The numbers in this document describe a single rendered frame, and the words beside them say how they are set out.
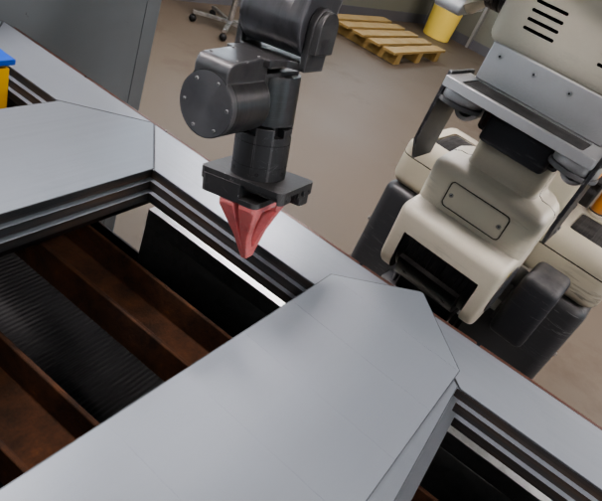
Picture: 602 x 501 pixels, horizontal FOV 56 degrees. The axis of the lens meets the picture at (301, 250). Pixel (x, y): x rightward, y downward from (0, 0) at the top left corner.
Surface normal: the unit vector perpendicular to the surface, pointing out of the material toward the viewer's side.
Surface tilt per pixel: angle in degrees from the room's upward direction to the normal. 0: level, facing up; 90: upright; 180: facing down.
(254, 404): 0
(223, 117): 88
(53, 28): 90
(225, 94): 88
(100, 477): 0
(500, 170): 98
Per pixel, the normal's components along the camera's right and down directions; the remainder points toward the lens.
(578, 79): -0.64, 0.37
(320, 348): 0.34, -0.77
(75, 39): 0.79, 0.55
